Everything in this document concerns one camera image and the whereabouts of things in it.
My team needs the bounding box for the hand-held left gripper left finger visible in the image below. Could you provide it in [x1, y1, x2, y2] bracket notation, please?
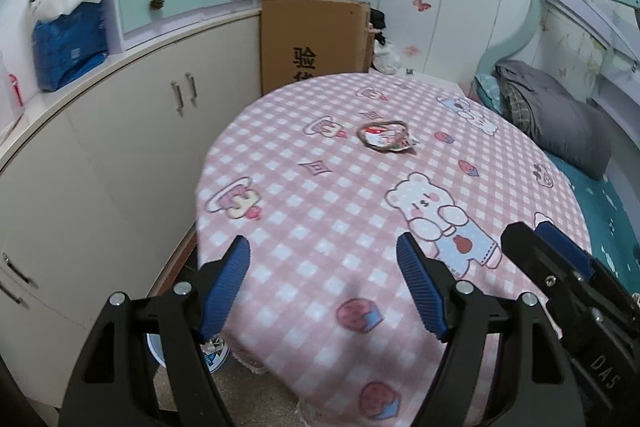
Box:
[57, 235, 251, 427]

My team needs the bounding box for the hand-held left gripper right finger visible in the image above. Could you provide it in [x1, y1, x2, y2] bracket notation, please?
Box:
[396, 232, 586, 427]

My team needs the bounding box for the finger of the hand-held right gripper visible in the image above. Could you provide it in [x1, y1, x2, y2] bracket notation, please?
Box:
[592, 253, 640, 310]
[501, 222, 601, 314]

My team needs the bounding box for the red white wrapper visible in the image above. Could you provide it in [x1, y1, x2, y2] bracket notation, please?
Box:
[356, 119, 420, 154]

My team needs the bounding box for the teal bedsheet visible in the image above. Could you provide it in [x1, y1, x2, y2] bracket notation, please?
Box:
[472, 74, 640, 293]

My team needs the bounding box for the white plastic bin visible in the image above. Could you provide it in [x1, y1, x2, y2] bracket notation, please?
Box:
[146, 332, 232, 374]

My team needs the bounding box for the pink checkered tablecloth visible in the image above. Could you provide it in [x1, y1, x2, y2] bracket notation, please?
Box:
[195, 72, 593, 427]

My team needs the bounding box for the grey blanket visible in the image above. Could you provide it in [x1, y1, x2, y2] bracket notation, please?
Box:
[495, 59, 613, 180]

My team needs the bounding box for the beige cabinet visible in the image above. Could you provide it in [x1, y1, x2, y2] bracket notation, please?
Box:
[0, 4, 263, 408]

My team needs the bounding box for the crumpled white plastic bag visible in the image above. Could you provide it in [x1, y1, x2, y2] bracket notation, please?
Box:
[374, 43, 401, 75]

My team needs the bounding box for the black cloth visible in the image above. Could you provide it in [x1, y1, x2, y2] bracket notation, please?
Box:
[370, 8, 388, 45]

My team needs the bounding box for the brown cardboard box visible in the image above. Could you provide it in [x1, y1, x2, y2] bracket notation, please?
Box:
[260, 0, 375, 96]

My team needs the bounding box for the white bag with red print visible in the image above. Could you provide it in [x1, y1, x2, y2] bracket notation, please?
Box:
[0, 57, 26, 142]

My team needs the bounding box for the blue package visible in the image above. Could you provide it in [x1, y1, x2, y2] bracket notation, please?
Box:
[32, 2, 110, 92]

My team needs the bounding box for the mint green bed frame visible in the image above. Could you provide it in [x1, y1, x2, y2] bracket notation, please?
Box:
[472, 0, 640, 78]

